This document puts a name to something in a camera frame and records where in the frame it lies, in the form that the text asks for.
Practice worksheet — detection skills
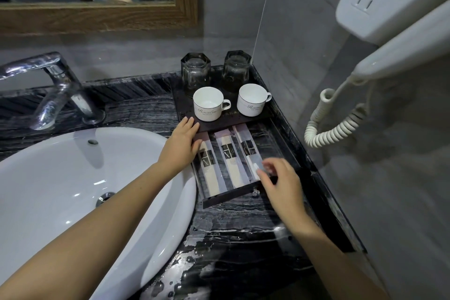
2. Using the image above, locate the white hair dryer handset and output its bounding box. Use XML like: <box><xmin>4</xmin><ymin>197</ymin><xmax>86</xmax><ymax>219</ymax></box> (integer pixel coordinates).
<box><xmin>351</xmin><ymin>0</ymin><xmax>450</xmax><ymax>83</ymax></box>

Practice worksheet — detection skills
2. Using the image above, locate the white ceramic cup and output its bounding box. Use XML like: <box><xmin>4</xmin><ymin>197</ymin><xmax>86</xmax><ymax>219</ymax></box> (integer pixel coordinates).
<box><xmin>193</xmin><ymin>87</ymin><xmax>232</xmax><ymax>122</ymax></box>
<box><xmin>236</xmin><ymin>83</ymin><xmax>273</xmax><ymax>117</ymax></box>

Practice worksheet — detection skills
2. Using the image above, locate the white sink basin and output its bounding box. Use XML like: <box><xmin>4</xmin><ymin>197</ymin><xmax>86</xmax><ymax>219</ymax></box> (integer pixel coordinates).
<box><xmin>0</xmin><ymin>126</ymin><xmax>197</xmax><ymax>300</ymax></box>

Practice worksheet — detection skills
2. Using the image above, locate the white coiled cord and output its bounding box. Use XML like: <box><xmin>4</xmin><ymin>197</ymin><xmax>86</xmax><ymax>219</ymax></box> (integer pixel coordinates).
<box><xmin>304</xmin><ymin>76</ymin><xmax>374</xmax><ymax>149</ymax></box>

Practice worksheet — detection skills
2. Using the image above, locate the chrome faucet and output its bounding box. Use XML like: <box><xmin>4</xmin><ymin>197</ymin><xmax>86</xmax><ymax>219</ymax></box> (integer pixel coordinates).
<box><xmin>0</xmin><ymin>52</ymin><xmax>106</xmax><ymax>131</ymax></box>

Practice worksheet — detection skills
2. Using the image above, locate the person's right forearm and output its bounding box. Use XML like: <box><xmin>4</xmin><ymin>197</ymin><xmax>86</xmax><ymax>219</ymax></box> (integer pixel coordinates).
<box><xmin>292</xmin><ymin>220</ymin><xmax>391</xmax><ymax>300</ymax></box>

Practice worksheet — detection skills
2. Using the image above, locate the black amenity tray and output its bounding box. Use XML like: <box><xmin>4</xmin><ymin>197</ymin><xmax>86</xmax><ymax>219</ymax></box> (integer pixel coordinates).
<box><xmin>170</xmin><ymin>64</ymin><xmax>279</xmax><ymax>134</ymax></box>

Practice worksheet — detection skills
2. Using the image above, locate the clear amenity packet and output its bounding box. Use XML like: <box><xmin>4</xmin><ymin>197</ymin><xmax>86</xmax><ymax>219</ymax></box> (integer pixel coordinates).
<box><xmin>231</xmin><ymin>124</ymin><xmax>265</xmax><ymax>182</ymax></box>
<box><xmin>214</xmin><ymin>130</ymin><xmax>247</xmax><ymax>188</ymax></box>
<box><xmin>196</xmin><ymin>135</ymin><xmax>228</xmax><ymax>196</ymax></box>

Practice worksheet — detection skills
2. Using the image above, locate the person's left forearm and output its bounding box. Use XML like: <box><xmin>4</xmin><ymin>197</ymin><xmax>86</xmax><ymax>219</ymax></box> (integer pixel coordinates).
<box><xmin>0</xmin><ymin>161</ymin><xmax>177</xmax><ymax>300</ymax></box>

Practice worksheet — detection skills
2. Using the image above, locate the clear glass tumbler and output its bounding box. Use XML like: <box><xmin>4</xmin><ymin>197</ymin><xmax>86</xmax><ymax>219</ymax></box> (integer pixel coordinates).
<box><xmin>222</xmin><ymin>50</ymin><xmax>252</xmax><ymax>92</ymax></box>
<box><xmin>181</xmin><ymin>52</ymin><xmax>212</xmax><ymax>97</ymax></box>

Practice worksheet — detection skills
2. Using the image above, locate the black tray drawer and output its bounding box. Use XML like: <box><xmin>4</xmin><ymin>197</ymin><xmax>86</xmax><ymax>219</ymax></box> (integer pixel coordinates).
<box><xmin>191</xmin><ymin>123</ymin><xmax>282</xmax><ymax>210</ymax></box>

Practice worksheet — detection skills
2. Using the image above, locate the person's right hand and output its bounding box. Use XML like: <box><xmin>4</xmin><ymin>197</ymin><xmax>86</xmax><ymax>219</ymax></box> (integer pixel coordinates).
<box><xmin>253</xmin><ymin>157</ymin><xmax>316</xmax><ymax>232</ymax></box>

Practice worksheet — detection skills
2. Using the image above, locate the person's left hand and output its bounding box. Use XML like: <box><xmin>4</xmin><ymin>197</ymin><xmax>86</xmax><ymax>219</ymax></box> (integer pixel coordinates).
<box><xmin>158</xmin><ymin>116</ymin><xmax>203</xmax><ymax>178</ymax></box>

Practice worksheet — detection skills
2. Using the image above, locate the chrome sink drain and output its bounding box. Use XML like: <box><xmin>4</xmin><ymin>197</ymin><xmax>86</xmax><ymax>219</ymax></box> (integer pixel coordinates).
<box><xmin>96</xmin><ymin>191</ymin><xmax>116</xmax><ymax>207</ymax></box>

